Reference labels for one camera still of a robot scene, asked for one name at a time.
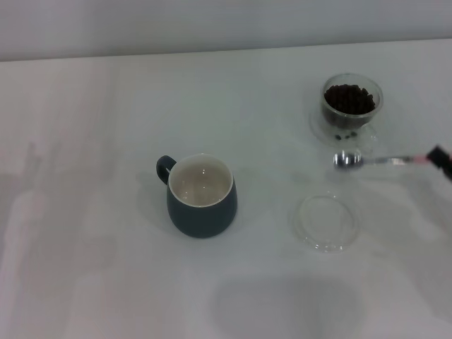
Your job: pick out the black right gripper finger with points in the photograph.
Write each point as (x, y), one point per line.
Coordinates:
(441, 160)

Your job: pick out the dark teal ceramic mug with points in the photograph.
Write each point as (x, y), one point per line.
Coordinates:
(205, 219)

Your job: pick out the loose coffee beans trio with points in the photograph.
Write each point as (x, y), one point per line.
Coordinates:
(347, 136)

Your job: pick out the coffee bean heap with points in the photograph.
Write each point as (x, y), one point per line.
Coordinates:
(349, 100)

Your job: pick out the clear glass saucer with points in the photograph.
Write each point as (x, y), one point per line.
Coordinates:
(317, 129)

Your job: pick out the clear glass dish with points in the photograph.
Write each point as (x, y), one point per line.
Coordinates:
(328, 243)

